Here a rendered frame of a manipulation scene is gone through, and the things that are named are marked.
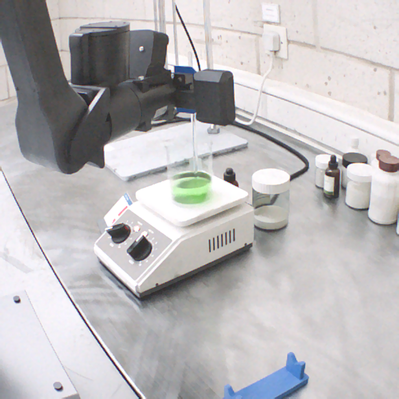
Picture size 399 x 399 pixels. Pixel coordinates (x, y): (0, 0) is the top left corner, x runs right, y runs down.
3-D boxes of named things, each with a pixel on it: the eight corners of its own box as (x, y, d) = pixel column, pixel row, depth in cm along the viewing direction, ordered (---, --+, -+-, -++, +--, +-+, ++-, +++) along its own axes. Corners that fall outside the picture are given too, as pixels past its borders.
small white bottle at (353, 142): (362, 175, 96) (364, 137, 92) (352, 177, 95) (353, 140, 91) (353, 169, 99) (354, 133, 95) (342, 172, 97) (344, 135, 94)
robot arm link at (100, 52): (72, 171, 43) (66, 43, 37) (20, 153, 47) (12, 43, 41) (148, 129, 52) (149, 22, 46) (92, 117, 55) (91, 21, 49)
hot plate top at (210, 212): (180, 228, 65) (180, 223, 65) (133, 197, 74) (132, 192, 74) (252, 199, 72) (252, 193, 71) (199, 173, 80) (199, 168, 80)
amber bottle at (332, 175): (334, 190, 91) (336, 150, 87) (342, 196, 88) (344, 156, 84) (320, 192, 90) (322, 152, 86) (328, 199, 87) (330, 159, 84)
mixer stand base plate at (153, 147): (124, 181, 98) (123, 176, 98) (90, 153, 114) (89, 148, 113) (250, 146, 112) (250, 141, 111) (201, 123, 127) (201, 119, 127)
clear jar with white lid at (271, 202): (295, 220, 82) (297, 175, 78) (273, 235, 78) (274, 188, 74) (267, 209, 85) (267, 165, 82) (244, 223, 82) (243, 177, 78)
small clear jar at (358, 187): (379, 204, 85) (382, 171, 82) (359, 213, 82) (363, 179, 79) (358, 192, 89) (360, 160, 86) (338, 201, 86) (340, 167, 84)
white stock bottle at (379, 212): (385, 229, 77) (392, 169, 72) (361, 216, 81) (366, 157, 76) (404, 217, 79) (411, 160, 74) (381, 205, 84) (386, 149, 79)
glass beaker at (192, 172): (160, 197, 72) (155, 141, 69) (201, 186, 75) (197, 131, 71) (184, 218, 67) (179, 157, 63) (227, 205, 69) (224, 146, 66)
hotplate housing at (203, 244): (139, 302, 65) (131, 251, 61) (94, 259, 74) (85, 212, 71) (267, 243, 76) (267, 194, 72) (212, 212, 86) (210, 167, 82)
